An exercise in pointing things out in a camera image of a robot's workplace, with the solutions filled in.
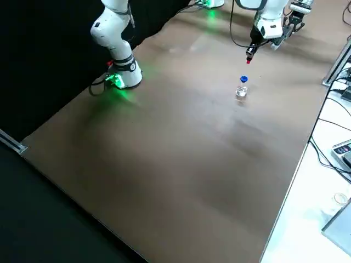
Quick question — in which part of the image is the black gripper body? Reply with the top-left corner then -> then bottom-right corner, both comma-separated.
248,24 -> 269,49
290,10 -> 306,22

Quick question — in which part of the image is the clear bottle blue cap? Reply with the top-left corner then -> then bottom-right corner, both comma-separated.
235,75 -> 250,99

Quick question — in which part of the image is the grey desktop device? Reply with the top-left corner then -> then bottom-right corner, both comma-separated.
330,139 -> 351,173

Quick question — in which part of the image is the grey flat panel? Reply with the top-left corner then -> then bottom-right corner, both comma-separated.
320,203 -> 351,258

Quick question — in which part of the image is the aluminium corner strut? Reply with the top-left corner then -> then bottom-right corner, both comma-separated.
0,128 -> 29,155

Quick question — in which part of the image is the black wrist bracket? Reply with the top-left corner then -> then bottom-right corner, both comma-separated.
270,26 -> 292,52

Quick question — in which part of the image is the aluminium frame post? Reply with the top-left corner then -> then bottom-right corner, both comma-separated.
321,40 -> 351,88

